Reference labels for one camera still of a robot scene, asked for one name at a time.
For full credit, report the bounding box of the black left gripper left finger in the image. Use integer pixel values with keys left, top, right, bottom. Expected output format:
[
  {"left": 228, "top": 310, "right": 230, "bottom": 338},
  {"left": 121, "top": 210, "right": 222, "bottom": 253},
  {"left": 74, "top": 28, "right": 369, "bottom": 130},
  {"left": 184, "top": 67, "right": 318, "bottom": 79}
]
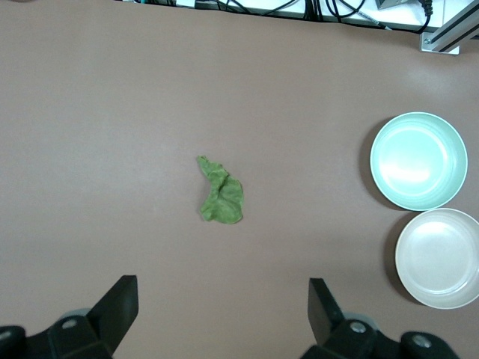
[{"left": 0, "top": 274, "right": 140, "bottom": 359}]

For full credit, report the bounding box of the aluminium frame rail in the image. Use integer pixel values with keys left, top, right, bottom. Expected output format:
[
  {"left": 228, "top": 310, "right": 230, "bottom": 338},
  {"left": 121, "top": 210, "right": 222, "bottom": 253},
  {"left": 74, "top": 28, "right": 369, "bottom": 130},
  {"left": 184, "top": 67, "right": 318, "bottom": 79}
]
[{"left": 418, "top": 0, "right": 479, "bottom": 56}]

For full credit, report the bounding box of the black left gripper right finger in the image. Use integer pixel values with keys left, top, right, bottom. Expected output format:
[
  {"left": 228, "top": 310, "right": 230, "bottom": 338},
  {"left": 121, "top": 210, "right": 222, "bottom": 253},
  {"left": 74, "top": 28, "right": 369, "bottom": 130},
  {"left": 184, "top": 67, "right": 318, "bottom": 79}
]
[{"left": 301, "top": 277, "right": 462, "bottom": 359}]

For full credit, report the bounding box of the pale green plate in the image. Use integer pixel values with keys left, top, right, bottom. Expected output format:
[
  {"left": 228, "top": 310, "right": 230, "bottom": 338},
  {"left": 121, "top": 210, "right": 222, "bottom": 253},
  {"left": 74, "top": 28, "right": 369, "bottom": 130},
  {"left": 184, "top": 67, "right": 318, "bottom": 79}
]
[{"left": 369, "top": 111, "right": 469, "bottom": 212}]

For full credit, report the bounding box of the beige plate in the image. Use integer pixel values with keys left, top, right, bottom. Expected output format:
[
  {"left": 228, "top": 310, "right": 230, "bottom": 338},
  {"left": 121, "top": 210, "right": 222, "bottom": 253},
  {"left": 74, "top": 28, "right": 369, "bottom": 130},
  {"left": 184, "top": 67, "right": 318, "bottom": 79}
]
[{"left": 394, "top": 207, "right": 479, "bottom": 310}]

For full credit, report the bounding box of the brown table cover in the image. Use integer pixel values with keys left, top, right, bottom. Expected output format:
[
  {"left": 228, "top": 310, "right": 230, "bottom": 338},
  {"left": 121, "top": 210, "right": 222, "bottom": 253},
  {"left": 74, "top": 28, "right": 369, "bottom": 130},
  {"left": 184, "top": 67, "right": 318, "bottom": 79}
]
[{"left": 0, "top": 0, "right": 479, "bottom": 359}]

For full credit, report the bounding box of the black cable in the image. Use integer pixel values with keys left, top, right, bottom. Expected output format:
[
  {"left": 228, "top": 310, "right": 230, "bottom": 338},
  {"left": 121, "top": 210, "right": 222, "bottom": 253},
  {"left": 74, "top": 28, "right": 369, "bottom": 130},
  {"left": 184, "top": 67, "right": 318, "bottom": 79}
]
[
  {"left": 410, "top": 0, "right": 432, "bottom": 36},
  {"left": 216, "top": 0, "right": 300, "bottom": 17}
]

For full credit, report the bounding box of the green lettuce leaf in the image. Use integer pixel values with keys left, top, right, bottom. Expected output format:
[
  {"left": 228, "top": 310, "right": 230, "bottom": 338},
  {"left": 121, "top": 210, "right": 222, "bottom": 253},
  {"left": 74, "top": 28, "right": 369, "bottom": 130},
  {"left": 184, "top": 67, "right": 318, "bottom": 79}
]
[{"left": 196, "top": 154, "right": 245, "bottom": 226}]

